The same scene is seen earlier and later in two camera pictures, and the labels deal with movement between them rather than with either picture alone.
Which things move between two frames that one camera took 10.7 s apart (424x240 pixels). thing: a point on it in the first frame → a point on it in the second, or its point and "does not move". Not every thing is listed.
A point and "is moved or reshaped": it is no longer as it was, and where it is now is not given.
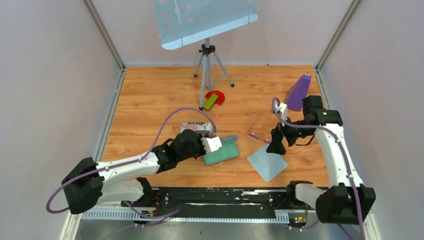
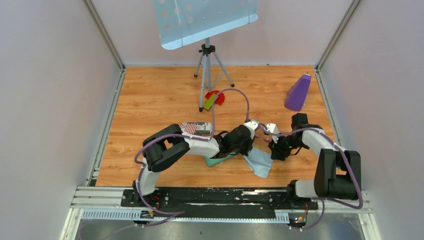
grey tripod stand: x=213 y=69 does not move
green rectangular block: x=209 y=102 does not move
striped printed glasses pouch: x=200 y=127 does not move
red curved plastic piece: x=220 y=98 does not move
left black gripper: x=202 y=151 → x=249 y=142
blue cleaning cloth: x=268 y=165 is moved or reshaped
